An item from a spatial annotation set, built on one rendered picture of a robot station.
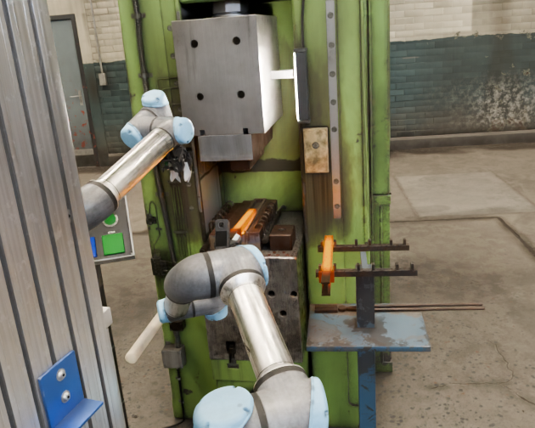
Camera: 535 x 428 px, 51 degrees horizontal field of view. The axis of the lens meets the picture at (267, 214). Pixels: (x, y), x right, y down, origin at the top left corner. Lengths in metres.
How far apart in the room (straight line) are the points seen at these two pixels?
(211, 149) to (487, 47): 6.48
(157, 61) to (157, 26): 0.12
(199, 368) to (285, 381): 1.50
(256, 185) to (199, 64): 0.75
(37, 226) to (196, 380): 1.94
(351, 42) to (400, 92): 5.95
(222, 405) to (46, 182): 0.54
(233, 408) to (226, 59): 1.26
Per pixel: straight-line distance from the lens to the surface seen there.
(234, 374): 2.35
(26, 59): 0.81
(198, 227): 2.31
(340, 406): 2.61
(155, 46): 2.22
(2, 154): 0.76
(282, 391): 1.13
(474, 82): 8.20
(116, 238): 2.12
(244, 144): 2.02
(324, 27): 2.07
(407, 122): 8.08
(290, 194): 2.54
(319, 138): 2.09
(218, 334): 2.26
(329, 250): 1.89
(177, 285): 1.39
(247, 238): 2.12
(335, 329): 1.96
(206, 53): 2.01
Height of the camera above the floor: 1.70
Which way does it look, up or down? 18 degrees down
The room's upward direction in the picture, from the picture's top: 4 degrees counter-clockwise
